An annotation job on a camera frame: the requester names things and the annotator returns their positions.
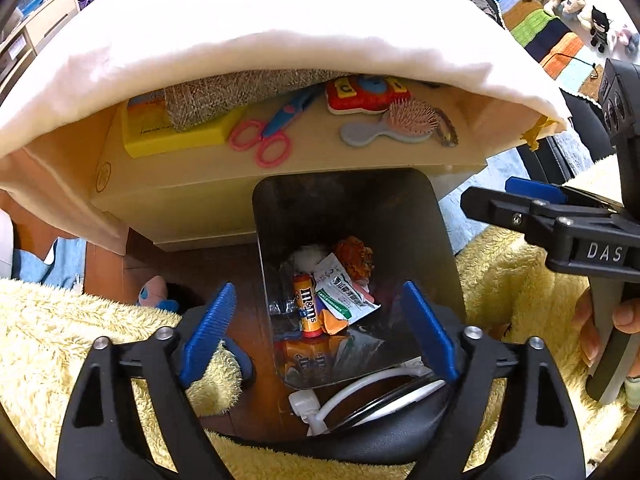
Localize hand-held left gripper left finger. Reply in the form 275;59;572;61
55;281;238;480

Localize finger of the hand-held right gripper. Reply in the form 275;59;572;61
505;176;623;216
460;186;621;261

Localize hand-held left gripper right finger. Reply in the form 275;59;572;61
401;280;586;480

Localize white printed packet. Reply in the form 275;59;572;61
314;254;382;325

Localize small orange wrapper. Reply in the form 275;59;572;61
320;310;348;335

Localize orange candy tube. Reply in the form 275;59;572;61
291;274;325;339

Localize orange crinkled wrapper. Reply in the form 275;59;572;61
332;236;376;281

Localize white fluffy ball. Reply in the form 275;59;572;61
290;244;331;273

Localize dark metal trash bin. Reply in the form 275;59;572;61
251;167;468;391

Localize person's right hand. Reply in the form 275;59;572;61
572;287;640;368

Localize yellow cloth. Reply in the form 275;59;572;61
520;116;561;151

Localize pink and blue plush toy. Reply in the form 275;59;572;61
135;275;181;313

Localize pink and grey hairbrush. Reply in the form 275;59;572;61
340;99;443;150

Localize black round seat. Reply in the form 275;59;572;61
220;385;453;466

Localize beige low table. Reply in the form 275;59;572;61
92;77;501;253

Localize yellow fluffy blanket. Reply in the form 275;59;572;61
0;225;640;480

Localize colourful striped knitted blanket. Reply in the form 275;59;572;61
470;0;608;96

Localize light blue denim cloth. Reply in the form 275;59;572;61
12;237;88;293

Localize row of plush toys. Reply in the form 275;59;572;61
470;0;640;58

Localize red and blue toy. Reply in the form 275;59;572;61
325;75;412;116

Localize yellow box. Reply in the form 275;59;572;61
121;95;246;158

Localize white round container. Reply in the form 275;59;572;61
0;210;16;281

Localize grey woven pad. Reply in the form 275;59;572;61
165;67;321;131

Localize pale pink satin cloth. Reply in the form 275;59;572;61
0;0;571;256

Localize wooden shelf unit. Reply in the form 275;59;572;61
0;0;81;91

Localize beaded bracelet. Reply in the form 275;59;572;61
432;107;460;148

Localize white cable with plugs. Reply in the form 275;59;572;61
289;360;443;436

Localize black cable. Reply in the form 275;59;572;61
555;52;601;81

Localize pink handled scissors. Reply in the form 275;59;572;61
229;87;321;168

